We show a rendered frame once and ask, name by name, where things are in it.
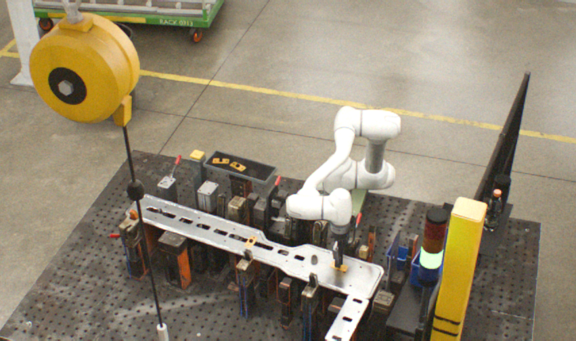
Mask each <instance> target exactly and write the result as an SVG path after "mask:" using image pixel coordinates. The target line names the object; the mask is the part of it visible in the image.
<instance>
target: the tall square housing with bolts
mask: <svg viewBox="0 0 576 341"><path fill-rule="evenodd" d="M218 195H219V185H218V184H216V183H212V182H210V181H205V183H204V184H203V185H202V186H201V188H200V189H199V190H198V201H199V209H200V210H201V212H205V213H207V214H211V215H214V216H217V197H218ZM202 228H203V229H205V230H209V229H210V227H209V226H206V225H202Z"/></svg>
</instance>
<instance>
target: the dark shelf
mask: <svg viewBox="0 0 576 341"><path fill-rule="evenodd" d="M453 207H454V205H453V204H449V203H446V202H444V204H443V205H442V207H441V208H442V209H444V210H446V211H447V213H448V221H447V227H448V228H449V222H450V218H451V212H452V210H453ZM410 277H411V273H410V275H409V277H408V279H407V281H406V283H405V285H404V287H403V289H402V291H401V293H400V295H399V297H398V299H397V301H396V303H395V305H394V307H393V310H392V311H391V314H390V315H389V318H388V319H387V322H386V325H385V328H386V329H389V330H392V331H394V332H398V333H400V334H404V335H406V336H410V337H414V333H415V328H416V324H417V320H418V318H419V312H420V305H421V300H422V291H423V288H421V287H418V286H415V285H413V284H411V283H410Z"/></svg>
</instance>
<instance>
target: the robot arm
mask: <svg viewBox="0 0 576 341"><path fill-rule="evenodd" d="M400 132H401V119H400V117H399V116H398V115H396V114H394V113H392V112H389V111H384V110H356V109H355V108H352V107H351V106H344V107H342V108H341V109H340V110H339V111H338V113H337V115H336V118H335V120H334V138H335V142H336V152H335V154H333V155H331V156H330V157H329V158H328V160H327V162H325V163H324V164H323V165H322V166H321V167H319V168H318V169H317V170H316V171H315V172H314V173H313V174H312V175H311V176H310V177H309V178H308V179H307V180H306V182H305V184H304V186H303V188H302V189H301V190H299V191H298V193H297V194H294V195H291V196H290V197H288V199H287V200H286V212H287V213H288V214H289V215H290V216H292V217H295V218H298V219H307V220H317V219H324V220H328V221H330V229H331V230H332V237H333V238H334V246H333V247H332V253H333V259H334V266H335V267H337V268H339V269H340V268H341V265H342V264H343V254H344V253H345V252H343V250H344V249H345V243H346V237H347V236H348V230H349V229H350V222H351V216H352V211H353V205H352V199H351V193H352V189H368V190H381V189H386V188H388V187H390V186H391V185H393V183H394V181H395V169H394V168H393V166H392V165H391V164H389V163H388V162H385V160H384V152H385V148H386V142H387V141H388V140H389V139H392V138H395V137H397V136H398V135H399V134H400ZM361 136H362V137H365V138H366V139H367V141H366V150H365V158H364V159H363V160H362V161H354V160H352V159H351V158H350V157H349V154H350V151H351V147H352V144H353V140H354V138H355V137H361ZM322 181H323V182H322ZM321 182H322V187H317V186H318V185H319V184H320V183H321ZM320 194H322V196H320Z"/></svg>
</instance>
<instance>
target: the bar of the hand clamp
mask: <svg viewBox="0 0 576 341"><path fill-rule="evenodd" d="M356 224H357V215H356V214H352V216H351V222H350V229H349V230H348V236H347V238H346V246H347V244H348V240H349V238H352V240H351V247H353V242H354V240H355V230H356Z"/></svg>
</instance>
